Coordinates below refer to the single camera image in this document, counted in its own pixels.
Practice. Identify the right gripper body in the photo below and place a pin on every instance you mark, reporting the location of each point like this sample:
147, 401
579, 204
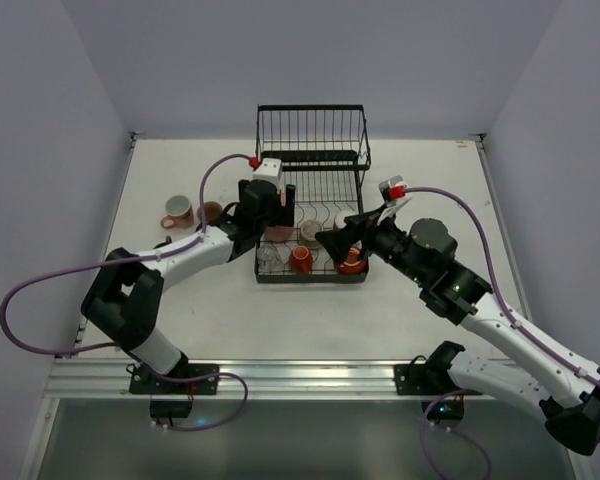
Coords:
365, 232

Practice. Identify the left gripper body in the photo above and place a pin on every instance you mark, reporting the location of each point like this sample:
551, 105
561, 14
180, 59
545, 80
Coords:
278, 204

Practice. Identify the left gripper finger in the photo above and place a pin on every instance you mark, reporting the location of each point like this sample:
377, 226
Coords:
287, 202
245, 207

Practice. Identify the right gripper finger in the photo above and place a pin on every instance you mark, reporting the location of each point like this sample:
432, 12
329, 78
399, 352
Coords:
364, 218
337, 243

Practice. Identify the tall pink plastic cup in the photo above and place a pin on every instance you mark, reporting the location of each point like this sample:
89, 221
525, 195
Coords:
277, 233

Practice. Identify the white steel cup wood band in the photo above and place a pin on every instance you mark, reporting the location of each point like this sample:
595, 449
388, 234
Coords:
339, 221

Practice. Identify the orange teacup white rim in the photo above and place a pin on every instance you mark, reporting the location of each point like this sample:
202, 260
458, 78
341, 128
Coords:
354, 264

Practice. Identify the dark red striped mug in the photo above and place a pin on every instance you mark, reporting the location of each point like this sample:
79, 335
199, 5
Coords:
207, 213

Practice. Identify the clear glass cup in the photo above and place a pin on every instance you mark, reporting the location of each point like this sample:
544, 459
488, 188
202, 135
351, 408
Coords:
269, 259

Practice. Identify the pink mug white interior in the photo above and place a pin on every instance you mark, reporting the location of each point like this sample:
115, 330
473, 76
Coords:
179, 213

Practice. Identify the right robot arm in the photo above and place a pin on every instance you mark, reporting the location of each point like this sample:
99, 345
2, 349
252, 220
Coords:
547, 380

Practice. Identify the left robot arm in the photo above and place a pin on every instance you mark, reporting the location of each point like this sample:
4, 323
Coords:
124, 299

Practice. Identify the speckled beige ceramic cup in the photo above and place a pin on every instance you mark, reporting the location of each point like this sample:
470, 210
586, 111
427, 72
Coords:
307, 233

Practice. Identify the small orange cup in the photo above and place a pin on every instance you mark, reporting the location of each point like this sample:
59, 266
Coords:
301, 260

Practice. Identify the right controller box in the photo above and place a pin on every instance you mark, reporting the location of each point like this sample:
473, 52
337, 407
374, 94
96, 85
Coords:
448, 413

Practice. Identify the controller box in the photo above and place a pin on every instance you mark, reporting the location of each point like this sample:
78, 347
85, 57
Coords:
448, 413
167, 411

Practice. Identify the left controller box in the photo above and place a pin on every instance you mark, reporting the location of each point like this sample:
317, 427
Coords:
167, 411

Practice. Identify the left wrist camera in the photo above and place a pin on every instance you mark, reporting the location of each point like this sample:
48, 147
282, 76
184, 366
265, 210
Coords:
269, 170

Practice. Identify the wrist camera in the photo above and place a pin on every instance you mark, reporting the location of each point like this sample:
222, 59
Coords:
269, 170
395, 194

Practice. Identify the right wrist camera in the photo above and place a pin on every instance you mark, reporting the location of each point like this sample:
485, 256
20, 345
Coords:
395, 194

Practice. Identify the black wire dish rack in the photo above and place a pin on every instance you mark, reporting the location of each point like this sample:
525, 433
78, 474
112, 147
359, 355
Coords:
325, 155

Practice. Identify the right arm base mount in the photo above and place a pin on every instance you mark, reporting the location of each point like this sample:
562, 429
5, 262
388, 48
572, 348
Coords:
419, 377

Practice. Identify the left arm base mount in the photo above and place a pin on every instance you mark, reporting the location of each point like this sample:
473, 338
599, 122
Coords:
185, 379

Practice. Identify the aluminium mounting rail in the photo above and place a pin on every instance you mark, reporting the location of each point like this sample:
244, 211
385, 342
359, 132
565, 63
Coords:
110, 378

